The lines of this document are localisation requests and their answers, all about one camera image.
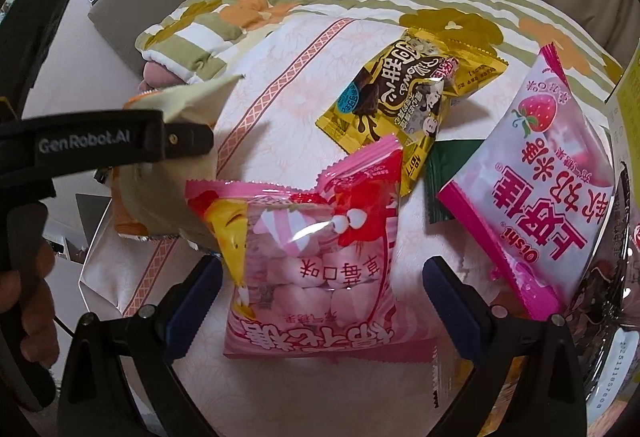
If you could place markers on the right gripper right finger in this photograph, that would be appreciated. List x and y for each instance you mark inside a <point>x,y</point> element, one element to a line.
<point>548,398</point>

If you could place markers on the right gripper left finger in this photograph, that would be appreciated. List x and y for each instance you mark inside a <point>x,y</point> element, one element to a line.
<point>95,397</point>

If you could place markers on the cream orange snack bag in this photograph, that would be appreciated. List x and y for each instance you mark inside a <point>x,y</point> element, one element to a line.
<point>165,156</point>

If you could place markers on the pink strawberry rice snack bag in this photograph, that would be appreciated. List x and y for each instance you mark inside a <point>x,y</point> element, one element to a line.
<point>535,193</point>

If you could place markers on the pink marshmallow bag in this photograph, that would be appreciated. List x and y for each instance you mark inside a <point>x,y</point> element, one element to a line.
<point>311,268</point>

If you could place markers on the yellow chocolate snack bag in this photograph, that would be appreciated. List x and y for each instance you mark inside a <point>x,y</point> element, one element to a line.
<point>406,90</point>

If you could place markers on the purple snack bag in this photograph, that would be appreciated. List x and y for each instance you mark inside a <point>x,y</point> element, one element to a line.
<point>604,315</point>

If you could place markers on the person's left hand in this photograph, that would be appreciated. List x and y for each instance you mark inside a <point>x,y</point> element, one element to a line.
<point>40,343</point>

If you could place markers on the dark green snack packet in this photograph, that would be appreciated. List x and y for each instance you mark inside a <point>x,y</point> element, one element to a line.
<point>446,158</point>

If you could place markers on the floral striped quilt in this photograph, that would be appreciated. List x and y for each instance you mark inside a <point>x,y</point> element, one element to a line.
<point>194,40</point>

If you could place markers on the green cardboard box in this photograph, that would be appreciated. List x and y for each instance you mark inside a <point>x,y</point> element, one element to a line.
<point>622,111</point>

